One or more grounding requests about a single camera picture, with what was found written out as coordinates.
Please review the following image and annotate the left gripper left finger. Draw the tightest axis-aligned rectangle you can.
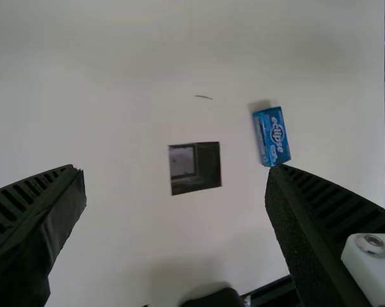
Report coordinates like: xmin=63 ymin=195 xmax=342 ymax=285
xmin=0 ymin=164 xmax=88 ymax=307

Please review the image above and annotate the small square scanner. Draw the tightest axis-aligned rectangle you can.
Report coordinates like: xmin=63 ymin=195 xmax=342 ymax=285
xmin=167 ymin=141 xmax=223 ymax=196

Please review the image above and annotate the blue box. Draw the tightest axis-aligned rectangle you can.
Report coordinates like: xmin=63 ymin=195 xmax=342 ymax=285
xmin=250 ymin=104 xmax=292 ymax=167

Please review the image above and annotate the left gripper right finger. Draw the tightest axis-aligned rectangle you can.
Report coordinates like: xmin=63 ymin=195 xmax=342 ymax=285
xmin=264 ymin=163 xmax=385 ymax=307

